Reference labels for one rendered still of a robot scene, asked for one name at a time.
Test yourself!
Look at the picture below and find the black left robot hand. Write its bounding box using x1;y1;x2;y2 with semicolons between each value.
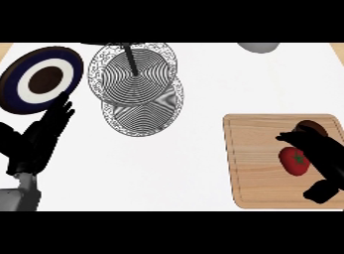
0;91;78;177

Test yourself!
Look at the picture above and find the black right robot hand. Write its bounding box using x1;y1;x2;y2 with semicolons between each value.
275;128;344;204

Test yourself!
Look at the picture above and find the red tomato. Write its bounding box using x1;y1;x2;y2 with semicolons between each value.
278;147;312;178

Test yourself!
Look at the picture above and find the wooden cutting board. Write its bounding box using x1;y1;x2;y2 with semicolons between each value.
222;113;344;210

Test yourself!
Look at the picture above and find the navy white brown round plate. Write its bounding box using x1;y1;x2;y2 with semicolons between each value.
0;46;87;116

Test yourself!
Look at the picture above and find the grey rounded object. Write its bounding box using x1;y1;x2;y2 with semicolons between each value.
237;42;281;55

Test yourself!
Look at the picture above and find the tiered wire basket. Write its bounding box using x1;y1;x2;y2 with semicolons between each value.
81;42;187;138

